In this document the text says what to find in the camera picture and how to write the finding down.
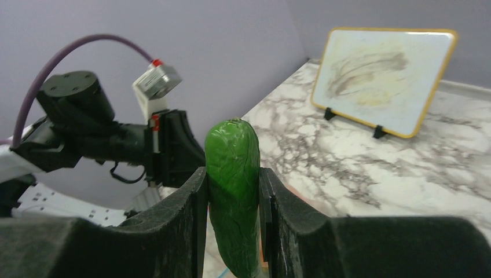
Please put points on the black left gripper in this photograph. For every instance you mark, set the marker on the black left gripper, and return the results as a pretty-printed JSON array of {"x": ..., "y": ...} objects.
[{"x": 172, "y": 154}]

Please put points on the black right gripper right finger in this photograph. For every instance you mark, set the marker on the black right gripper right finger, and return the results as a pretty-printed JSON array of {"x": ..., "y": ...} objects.
[{"x": 299, "y": 241}]

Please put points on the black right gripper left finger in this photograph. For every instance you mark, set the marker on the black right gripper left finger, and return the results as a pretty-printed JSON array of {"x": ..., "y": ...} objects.
[{"x": 166, "y": 240}]

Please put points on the green toy vegetable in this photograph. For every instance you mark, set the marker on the green toy vegetable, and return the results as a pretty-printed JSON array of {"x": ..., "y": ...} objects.
[{"x": 232, "y": 165}]

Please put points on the clear blue zip top bag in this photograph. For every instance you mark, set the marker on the clear blue zip top bag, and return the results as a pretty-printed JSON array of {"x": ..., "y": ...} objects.
[{"x": 264, "y": 273}]

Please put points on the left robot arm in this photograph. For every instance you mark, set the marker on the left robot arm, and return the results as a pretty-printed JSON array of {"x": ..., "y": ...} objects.
[{"x": 80, "y": 123}]

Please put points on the yellow framed whiteboard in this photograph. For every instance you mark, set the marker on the yellow framed whiteboard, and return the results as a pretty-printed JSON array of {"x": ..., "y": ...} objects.
[{"x": 384, "y": 78}]

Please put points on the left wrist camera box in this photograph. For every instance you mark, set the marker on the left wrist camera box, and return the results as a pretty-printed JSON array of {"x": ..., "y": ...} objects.
[{"x": 153, "y": 85}]

